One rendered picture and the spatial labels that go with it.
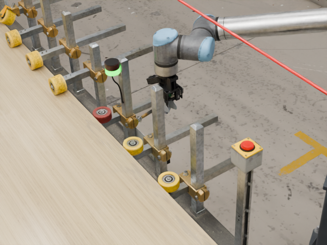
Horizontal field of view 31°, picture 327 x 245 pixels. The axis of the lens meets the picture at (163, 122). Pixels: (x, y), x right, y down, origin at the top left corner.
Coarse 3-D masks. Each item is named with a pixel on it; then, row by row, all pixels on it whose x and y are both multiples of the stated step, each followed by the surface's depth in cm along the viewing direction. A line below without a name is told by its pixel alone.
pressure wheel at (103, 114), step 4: (96, 108) 249; (100, 108) 249; (104, 108) 249; (108, 108) 249; (92, 112) 247; (96, 112) 248; (100, 112) 247; (104, 112) 247; (108, 112) 247; (96, 116) 245; (100, 116) 245; (104, 116) 245; (108, 116) 245; (100, 120) 245; (104, 120) 245; (108, 120) 247
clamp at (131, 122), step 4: (116, 108) 255; (120, 108) 255; (120, 112) 252; (120, 116) 253; (124, 116) 250; (132, 116) 250; (124, 120) 250; (128, 120) 249; (132, 120) 248; (136, 120) 250; (124, 124) 252; (128, 124) 249; (132, 124) 250; (136, 124) 251; (132, 128) 251
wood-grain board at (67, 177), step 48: (0, 48) 292; (0, 96) 260; (48, 96) 259; (0, 144) 234; (48, 144) 233; (96, 144) 232; (0, 192) 213; (48, 192) 212; (96, 192) 211; (144, 192) 210; (0, 240) 196; (48, 240) 195; (96, 240) 194; (144, 240) 193; (192, 240) 192
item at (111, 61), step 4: (108, 60) 232; (112, 60) 232; (116, 60) 232; (108, 64) 230; (112, 64) 230; (116, 64) 230; (120, 72) 235; (112, 76) 235; (120, 76) 237; (120, 88) 240; (120, 92) 242
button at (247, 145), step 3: (243, 141) 179; (246, 141) 179; (249, 141) 179; (243, 144) 178; (246, 144) 178; (249, 144) 178; (252, 144) 178; (243, 147) 178; (246, 147) 177; (249, 147) 177; (252, 147) 177
